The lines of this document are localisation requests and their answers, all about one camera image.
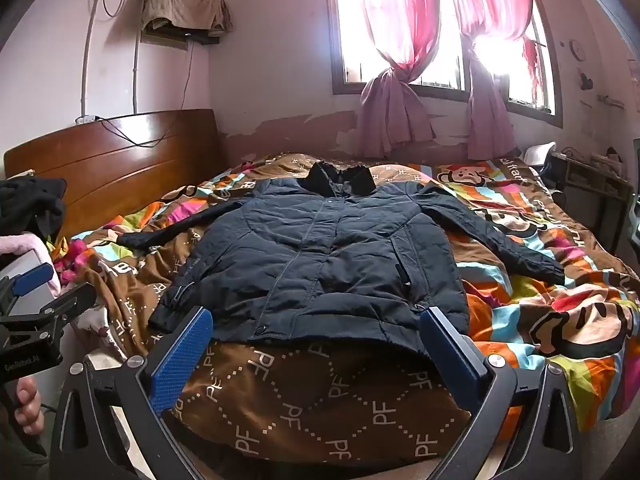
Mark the window with dark frame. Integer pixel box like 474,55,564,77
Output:
324,0,564,130

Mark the black object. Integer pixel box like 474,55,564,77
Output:
621,137,640,263

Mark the pink curtain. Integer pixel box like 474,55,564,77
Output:
332,0,468,159
440,0,547,162

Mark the wooden headboard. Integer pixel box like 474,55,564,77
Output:
4,108,224,242

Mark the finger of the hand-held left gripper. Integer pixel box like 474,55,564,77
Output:
30,284,99,333
0,261,55,317

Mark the colourful printed blanket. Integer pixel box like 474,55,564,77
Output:
47,150,640,468

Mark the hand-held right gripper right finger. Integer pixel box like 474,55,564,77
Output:
419,306,584,480

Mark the black cable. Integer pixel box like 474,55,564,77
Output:
94,35,197,149

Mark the white bag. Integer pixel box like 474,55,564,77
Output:
519,141,559,167

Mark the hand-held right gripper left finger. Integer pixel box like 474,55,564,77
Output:
49,305,215,480

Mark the person's left hand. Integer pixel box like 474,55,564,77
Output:
14,374,45,437

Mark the white wall pipe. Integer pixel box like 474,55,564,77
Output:
131,0,151,117
79,0,110,122

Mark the beige cloth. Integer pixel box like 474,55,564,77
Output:
141,0,234,39

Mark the cluttered dark desk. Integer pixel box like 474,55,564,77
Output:
549,151,635,243

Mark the dark wall shelf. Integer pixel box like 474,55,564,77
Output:
140,26,222,54

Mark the navy padded jacket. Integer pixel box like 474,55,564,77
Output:
116,161,567,361

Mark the black clothes pile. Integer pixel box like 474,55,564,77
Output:
0,176,69,247

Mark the pink fluffy cloth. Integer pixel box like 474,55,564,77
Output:
0,233,62,297

